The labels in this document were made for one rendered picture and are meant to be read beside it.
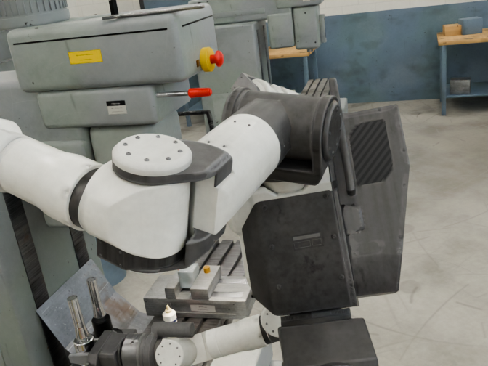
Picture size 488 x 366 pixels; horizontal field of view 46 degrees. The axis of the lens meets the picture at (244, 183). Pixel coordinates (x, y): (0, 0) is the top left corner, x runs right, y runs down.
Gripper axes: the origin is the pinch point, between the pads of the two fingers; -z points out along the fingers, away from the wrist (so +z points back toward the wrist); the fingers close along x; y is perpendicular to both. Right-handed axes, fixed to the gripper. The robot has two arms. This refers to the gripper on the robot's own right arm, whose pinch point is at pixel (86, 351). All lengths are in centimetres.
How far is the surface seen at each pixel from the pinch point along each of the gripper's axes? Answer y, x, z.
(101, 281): 15, -56, -26
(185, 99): -48, -46, 19
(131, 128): -45, -31, 9
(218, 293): 17, -51, 17
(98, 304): -6.9, -9.1, 0.4
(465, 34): 27, -623, 177
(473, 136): 117, -507, 168
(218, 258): 24, -87, 7
